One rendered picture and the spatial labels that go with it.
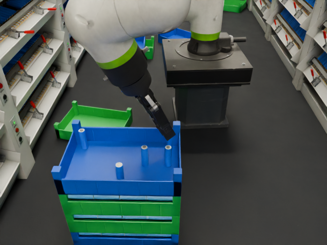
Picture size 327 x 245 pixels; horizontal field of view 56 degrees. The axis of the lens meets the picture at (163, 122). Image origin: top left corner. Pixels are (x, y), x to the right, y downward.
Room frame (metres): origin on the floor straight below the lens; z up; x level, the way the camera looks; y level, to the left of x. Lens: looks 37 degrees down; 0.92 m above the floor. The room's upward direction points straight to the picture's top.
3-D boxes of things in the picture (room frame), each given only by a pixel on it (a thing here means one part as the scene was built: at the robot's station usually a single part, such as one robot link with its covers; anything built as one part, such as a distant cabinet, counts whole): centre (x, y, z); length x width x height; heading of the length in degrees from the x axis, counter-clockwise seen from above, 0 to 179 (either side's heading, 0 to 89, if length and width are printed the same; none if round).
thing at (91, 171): (0.59, 0.11, 0.36); 0.30 x 0.20 x 0.08; 89
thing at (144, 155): (0.59, 0.05, 0.36); 0.02 x 0.02 x 0.06
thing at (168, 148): (0.59, -0.01, 0.36); 0.02 x 0.02 x 0.06
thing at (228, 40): (1.28, -0.23, 0.38); 0.26 x 0.15 x 0.06; 96
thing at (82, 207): (0.59, 0.11, 0.28); 0.30 x 0.20 x 0.08; 89
